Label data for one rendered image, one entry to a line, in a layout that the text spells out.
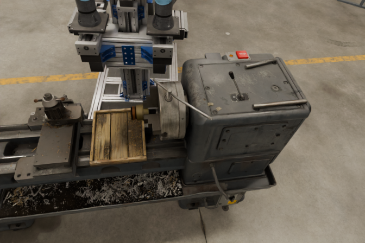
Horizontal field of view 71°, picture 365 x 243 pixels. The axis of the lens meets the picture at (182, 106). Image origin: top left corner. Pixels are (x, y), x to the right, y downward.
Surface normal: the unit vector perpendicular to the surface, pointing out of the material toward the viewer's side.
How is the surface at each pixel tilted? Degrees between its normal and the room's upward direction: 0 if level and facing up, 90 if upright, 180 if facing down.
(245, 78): 0
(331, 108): 0
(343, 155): 0
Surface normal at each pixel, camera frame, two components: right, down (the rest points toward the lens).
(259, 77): 0.07, -0.64
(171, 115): 0.17, 0.14
